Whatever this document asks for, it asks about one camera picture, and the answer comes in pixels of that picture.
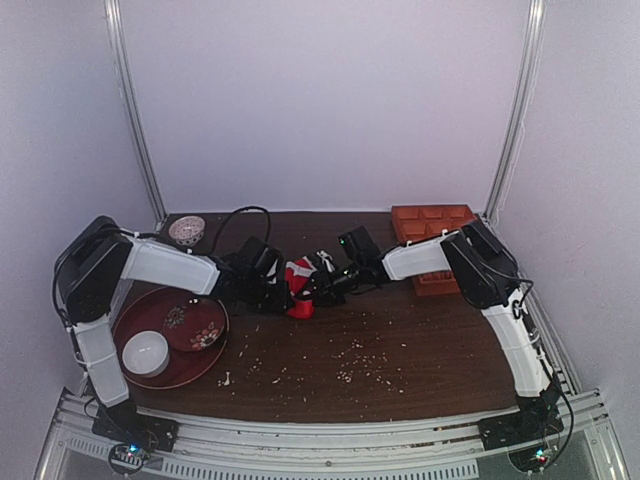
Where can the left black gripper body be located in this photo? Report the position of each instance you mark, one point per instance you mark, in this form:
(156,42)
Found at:
(279,293)

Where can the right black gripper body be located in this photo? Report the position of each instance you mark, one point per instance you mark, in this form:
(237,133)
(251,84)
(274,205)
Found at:
(323,282)

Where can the red white underwear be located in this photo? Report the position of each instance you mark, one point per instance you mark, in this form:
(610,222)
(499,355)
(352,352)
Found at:
(298,275)

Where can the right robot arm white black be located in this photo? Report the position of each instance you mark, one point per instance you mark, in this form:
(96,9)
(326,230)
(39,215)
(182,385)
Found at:
(486,275)

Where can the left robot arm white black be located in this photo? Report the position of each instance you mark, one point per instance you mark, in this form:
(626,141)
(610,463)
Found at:
(90,271)

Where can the red floral plate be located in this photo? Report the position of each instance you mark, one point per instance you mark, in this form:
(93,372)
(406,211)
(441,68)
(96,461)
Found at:
(194,325)

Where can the small patterned white bowl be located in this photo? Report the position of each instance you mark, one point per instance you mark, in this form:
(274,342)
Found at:
(187,231)

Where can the large dark red tray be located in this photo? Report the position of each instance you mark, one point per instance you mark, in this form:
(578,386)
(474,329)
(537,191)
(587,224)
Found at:
(148,313)

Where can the orange compartment tray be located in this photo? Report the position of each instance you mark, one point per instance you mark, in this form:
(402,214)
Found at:
(419,256)

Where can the white round cup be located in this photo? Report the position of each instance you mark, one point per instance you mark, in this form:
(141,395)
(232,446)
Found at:
(146,354)

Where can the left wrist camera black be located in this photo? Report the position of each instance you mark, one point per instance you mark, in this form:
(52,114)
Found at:
(257,258)

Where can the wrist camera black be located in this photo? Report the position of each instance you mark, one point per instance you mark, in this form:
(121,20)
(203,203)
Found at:
(359,246)
(257,258)

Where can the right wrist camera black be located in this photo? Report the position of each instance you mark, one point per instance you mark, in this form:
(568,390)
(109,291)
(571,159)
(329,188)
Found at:
(359,246)

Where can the aluminium front rail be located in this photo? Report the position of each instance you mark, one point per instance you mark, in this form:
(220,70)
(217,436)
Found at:
(439,448)

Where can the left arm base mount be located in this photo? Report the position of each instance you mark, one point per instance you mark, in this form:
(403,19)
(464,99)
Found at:
(123,423)

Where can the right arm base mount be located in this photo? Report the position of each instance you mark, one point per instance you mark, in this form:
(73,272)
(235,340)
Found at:
(525,425)

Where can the left aluminium frame post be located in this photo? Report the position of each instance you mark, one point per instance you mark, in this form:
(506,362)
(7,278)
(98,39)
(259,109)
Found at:
(117,40)

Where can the aluminium frame post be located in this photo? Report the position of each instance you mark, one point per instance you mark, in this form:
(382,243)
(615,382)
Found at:
(515,126)
(117,40)

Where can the right aluminium frame post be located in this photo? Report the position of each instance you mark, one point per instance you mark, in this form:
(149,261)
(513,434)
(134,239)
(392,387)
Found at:
(515,126)

